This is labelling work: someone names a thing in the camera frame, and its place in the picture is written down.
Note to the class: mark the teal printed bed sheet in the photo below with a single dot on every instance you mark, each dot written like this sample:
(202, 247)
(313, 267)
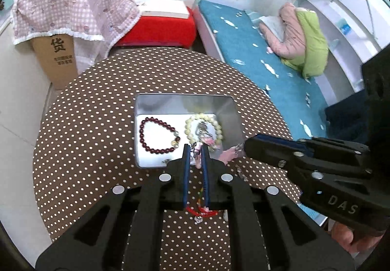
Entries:
(243, 45)

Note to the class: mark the pink quilt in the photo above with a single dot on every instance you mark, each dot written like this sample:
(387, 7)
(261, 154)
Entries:
(292, 30)

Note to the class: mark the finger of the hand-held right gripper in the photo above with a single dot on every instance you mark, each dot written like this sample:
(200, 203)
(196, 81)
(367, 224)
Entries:
(274, 152)
(338, 146)

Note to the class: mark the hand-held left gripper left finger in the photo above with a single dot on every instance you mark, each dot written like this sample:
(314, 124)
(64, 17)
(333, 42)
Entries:
(185, 179)

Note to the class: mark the green quilt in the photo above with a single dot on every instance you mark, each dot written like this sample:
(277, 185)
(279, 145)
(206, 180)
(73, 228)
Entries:
(313, 45)

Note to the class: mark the white flat board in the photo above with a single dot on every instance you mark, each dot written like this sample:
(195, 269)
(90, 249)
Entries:
(164, 7)

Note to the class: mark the red stool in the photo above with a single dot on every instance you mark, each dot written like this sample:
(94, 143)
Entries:
(158, 30)

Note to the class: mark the rectangular metal tin box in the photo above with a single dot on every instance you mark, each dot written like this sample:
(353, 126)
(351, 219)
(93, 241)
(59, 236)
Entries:
(158, 106)

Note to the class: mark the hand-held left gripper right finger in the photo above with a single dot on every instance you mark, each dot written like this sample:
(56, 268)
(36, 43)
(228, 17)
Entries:
(206, 179)

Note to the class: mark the person's right hand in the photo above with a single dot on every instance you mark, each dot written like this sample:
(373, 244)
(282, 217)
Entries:
(347, 236)

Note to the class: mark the white pillow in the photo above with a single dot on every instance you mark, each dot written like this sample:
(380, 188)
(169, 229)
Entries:
(272, 26)

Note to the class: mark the pink checked cloth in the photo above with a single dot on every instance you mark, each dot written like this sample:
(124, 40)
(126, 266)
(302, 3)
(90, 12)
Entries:
(76, 0)

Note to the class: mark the round brown polka dot table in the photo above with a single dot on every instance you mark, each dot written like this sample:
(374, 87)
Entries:
(91, 137)

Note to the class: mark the dark navy garment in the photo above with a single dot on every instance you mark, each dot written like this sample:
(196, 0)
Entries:
(344, 115)

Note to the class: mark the brown cardboard box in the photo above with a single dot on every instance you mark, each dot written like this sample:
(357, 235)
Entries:
(58, 61)

